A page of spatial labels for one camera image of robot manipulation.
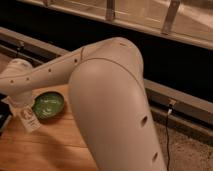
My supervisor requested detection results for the metal window frame rail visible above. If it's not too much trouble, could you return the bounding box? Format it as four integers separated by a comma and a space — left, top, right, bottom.
18, 0, 213, 50

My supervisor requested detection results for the black cable with plug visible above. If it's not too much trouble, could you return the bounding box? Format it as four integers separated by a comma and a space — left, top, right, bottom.
164, 102, 175, 171

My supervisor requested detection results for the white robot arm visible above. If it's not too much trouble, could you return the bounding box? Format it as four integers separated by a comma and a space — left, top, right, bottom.
0, 37, 167, 171

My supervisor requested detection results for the white plastic bottle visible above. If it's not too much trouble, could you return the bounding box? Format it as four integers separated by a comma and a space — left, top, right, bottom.
18, 106, 41, 133

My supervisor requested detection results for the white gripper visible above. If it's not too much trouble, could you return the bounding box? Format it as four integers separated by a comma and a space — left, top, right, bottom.
4, 91, 35, 112

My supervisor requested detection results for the green ceramic bowl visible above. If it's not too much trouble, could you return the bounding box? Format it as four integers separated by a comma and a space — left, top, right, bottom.
32, 91, 65, 119

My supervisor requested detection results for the black device at left edge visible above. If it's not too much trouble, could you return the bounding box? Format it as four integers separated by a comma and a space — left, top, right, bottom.
0, 101, 13, 135

